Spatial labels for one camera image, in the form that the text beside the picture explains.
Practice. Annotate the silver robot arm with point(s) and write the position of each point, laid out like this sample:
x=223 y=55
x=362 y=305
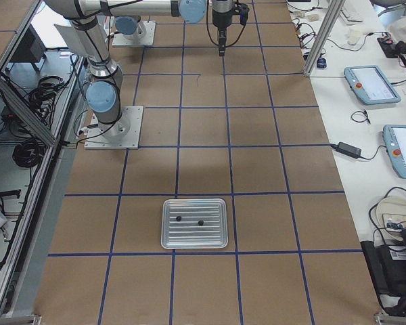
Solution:
x=103 y=94
x=131 y=27

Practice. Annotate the silver ribbed metal tray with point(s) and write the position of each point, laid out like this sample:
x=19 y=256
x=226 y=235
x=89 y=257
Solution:
x=187 y=234

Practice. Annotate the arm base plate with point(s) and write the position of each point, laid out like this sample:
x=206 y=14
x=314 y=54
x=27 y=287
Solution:
x=124 y=134
x=147 y=41

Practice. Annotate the blue teach pendant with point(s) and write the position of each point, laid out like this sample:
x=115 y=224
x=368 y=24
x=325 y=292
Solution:
x=370 y=85
x=394 y=137

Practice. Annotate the black power adapter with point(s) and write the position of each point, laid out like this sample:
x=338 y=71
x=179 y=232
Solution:
x=349 y=150

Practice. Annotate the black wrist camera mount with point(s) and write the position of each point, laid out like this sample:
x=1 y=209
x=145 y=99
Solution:
x=243 y=11

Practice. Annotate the blue teach pendant near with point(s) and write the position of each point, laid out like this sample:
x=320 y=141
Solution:
x=394 y=137

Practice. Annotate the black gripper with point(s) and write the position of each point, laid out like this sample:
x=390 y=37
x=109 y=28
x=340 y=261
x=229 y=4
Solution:
x=220 y=18

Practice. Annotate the aluminium frame post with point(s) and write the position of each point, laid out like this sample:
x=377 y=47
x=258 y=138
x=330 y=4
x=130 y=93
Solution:
x=327 y=24

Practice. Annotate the blue teach pendant far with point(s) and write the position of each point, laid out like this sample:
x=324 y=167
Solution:
x=370 y=85

